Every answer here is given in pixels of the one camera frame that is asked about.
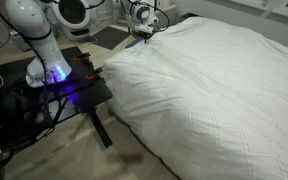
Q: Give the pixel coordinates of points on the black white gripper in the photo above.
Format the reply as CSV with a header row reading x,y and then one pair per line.
x,y
145,31

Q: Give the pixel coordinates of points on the dark floor mat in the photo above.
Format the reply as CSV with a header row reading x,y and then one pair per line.
x,y
110,37

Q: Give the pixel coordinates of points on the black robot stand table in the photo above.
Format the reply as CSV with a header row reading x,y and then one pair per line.
x,y
28,114

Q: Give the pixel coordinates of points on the white round appliance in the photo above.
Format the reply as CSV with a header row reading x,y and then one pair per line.
x,y
73,17

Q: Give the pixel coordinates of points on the orange black clamp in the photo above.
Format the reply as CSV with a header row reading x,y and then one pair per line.
x,y
83,55
94,75

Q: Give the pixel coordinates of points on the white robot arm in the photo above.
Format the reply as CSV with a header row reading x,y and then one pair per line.
x,y
49,66

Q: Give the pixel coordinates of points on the beige armchair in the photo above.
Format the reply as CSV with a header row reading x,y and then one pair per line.
x,y
169,16

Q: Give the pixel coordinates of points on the white duvet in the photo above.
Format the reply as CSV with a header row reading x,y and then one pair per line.
x,y
209,98

